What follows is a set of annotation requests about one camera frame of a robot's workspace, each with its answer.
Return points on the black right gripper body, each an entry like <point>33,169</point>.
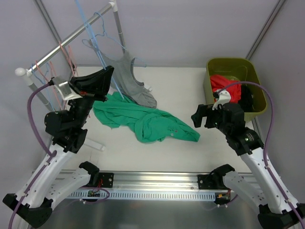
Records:
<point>208,117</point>

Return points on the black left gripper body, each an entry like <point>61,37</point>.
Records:
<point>88,93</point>

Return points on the black tank top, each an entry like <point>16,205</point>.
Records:
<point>246,101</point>

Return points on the light blue wire hanger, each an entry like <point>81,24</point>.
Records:
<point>43,80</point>

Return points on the green tank top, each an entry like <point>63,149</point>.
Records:
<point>148,124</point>

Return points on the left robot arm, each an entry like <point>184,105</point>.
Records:
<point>48,170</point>

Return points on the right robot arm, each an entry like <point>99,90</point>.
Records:
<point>275,206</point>

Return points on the grey tank top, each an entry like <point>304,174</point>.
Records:
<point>124,80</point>

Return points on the olive green plastic basket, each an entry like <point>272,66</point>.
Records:
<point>237,69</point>

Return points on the silver clothes rack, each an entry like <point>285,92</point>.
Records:
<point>59,45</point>

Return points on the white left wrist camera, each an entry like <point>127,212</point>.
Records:
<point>66,89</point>

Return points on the aluminium rail with cable duct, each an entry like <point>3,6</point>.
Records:
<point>211,187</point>

